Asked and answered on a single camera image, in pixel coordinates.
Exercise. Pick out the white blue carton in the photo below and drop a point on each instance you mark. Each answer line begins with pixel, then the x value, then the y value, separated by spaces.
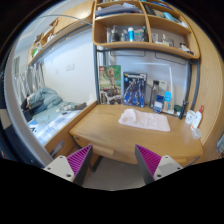
pixel 167 100

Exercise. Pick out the white bottle red cap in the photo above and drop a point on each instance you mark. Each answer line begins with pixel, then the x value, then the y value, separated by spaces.
pixel 197 118

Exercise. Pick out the small blue box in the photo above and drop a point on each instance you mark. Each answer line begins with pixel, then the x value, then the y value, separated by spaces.
pixel 158 104

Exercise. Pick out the bed with light sheet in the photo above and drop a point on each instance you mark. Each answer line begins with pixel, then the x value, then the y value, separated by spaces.
pixel 45 124

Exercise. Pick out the blue robot model box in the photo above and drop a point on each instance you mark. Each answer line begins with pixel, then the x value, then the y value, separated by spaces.
pixel 134 89

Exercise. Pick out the white round container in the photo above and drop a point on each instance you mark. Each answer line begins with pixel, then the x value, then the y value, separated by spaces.
pixel 189 117

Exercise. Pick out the white folded towel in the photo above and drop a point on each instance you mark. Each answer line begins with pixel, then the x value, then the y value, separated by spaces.
pixel 144 120

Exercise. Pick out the teal blanket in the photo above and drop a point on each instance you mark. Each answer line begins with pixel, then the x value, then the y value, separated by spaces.
pixel 44 98

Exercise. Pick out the wooden wall shelf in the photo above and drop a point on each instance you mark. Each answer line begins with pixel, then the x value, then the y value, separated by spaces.
pixel 157 26

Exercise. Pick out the wooden desk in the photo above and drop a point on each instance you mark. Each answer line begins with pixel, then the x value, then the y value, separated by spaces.
pixel 101 128

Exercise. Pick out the tall dark grey box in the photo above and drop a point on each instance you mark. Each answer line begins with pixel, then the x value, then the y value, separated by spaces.
pixel 154 92

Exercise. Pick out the Groot building set box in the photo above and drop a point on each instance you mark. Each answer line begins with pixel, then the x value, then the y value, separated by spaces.
pixel 110 84

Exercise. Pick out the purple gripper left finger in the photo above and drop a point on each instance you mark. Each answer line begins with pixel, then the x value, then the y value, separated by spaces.
pixel 73 167

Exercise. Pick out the blue white bottle on shelf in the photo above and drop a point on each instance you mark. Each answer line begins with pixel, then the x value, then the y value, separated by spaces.
pixel 131 34

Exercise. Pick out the clear plastic cup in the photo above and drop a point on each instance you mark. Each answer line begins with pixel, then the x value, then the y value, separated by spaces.
pixel 196 133

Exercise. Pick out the black cylindrical device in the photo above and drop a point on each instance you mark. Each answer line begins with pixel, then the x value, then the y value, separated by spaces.
pixel 183 108

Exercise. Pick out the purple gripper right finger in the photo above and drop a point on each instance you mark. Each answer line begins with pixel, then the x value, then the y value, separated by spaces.
pixel 153 166

